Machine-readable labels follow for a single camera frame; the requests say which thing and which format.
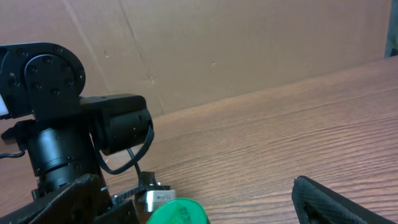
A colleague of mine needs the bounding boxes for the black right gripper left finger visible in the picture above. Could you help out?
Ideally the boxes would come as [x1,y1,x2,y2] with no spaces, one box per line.
[1,174,101,224]

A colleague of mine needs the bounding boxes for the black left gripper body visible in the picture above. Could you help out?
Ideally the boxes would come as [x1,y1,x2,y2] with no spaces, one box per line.
[94,183,173,224]

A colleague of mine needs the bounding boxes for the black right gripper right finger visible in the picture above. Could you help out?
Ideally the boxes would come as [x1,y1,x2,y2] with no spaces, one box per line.
[292,175,395,224]

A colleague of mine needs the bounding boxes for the green lid jar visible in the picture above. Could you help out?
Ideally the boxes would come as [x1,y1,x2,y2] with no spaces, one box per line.
[146,198,210,224]

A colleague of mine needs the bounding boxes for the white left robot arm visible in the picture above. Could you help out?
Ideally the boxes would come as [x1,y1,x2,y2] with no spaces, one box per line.
[1,42,175,223]

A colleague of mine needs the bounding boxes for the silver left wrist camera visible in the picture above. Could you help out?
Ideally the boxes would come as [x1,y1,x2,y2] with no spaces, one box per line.
[144,190,176,213]

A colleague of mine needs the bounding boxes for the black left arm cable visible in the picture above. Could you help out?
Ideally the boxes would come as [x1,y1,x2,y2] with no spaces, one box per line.
[0,124,158,194]

